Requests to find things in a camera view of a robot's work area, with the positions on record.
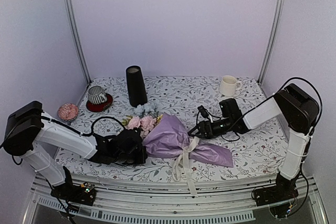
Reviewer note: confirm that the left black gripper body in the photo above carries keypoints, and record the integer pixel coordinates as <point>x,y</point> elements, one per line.
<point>126,159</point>

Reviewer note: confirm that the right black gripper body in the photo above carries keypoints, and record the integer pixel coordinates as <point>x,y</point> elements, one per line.
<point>218,131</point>

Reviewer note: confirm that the cream ribbon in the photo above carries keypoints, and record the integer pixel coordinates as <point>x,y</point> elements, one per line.
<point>182,165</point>

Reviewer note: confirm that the purple flower bouquet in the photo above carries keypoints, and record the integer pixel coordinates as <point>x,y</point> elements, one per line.
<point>166,137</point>

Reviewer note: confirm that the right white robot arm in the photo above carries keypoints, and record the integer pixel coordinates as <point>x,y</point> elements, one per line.
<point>301,111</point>

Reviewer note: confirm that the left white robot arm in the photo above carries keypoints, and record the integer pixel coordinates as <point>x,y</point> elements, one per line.
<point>30,126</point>

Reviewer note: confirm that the tall black vase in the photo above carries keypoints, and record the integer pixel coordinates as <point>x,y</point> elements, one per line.
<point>136,86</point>

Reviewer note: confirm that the red round saucer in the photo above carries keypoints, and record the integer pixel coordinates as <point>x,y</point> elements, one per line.
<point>100,107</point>

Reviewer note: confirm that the cream ceramic mug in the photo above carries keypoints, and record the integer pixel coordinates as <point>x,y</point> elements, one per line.
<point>229,86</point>

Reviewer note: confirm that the floral patterned table mat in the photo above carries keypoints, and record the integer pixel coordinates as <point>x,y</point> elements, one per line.
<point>259,152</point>

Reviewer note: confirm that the striped black white cup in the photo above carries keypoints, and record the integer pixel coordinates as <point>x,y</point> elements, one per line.
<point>97,95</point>

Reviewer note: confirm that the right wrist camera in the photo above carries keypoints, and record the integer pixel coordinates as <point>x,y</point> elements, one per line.
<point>204,113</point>

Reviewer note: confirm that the aluminium front rail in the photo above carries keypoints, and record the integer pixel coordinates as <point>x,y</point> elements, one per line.
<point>227,201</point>

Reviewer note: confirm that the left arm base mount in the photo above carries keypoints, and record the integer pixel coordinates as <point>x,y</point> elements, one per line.
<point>80,194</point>

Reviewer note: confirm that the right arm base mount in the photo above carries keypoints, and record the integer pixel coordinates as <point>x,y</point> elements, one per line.
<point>280,204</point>

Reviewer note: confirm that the right aluminium frame post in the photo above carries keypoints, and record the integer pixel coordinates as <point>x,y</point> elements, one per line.
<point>271,41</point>

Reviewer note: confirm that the aluminium frame post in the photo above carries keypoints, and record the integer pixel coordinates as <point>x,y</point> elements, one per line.
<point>271,41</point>
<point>77,41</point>

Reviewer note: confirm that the left aluminium frame post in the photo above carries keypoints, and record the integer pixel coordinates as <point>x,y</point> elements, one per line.
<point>77,41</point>

